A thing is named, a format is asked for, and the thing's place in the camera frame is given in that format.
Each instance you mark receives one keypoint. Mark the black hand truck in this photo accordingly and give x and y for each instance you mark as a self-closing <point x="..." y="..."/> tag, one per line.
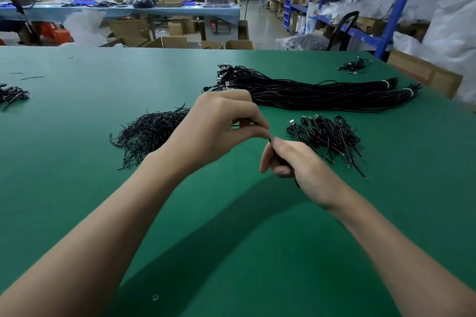
<point x="344" y="29"/>

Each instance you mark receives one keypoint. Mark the person's left forearm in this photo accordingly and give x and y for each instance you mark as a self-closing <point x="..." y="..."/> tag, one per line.
<point x="93" y="242"/>

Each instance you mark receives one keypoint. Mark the person's right forearm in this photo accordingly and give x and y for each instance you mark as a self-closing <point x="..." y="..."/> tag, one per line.
<point x="401" y="261"/>

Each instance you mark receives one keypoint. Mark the orange plastic crate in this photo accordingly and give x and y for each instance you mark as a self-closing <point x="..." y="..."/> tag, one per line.
<point x="55" y="32"/>

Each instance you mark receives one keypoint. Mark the person's left thumb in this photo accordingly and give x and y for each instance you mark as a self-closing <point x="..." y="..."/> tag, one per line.
<point x="247" y="136"/>

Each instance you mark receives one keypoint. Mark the person's right thumb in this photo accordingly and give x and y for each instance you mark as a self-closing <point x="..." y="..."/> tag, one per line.
<point x="266" y="159"/>

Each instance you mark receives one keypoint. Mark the person's left hand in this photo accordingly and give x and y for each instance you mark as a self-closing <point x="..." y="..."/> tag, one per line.
<point x="208" y="131"/>

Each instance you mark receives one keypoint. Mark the pile of black twist ties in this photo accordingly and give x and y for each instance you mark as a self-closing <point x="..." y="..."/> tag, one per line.
<point x="148" y="131"/>

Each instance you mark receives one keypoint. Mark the blue metal shelf rack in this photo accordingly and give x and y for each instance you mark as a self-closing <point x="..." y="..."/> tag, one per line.
<point x="394" y="1"/>

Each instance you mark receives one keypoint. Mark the large white plastic bag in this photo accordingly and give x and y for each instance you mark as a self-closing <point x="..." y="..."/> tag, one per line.
<point x="450" y="38"/>

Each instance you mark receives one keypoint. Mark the white crumpled plastic bag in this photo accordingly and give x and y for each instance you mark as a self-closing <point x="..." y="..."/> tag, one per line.
<point x="85" y="29"/>

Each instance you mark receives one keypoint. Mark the small heap of black connectors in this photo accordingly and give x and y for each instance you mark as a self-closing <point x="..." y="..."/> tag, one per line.
<point x="355" y="65"/>

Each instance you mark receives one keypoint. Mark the long blue covered workbench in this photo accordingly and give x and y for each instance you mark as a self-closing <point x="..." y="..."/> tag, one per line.
<point x="111" y="12"/>

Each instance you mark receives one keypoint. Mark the person's right hand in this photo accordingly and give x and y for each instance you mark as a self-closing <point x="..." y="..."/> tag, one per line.
<point x="308" y="173"/>

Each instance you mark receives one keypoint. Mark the row of open cardboard boxes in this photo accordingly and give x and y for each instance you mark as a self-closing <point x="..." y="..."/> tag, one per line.
<point x="178" y="42"/>

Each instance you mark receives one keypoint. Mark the brown cardboard box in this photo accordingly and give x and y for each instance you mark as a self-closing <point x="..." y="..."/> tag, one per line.
<point x="427" y="71"/>

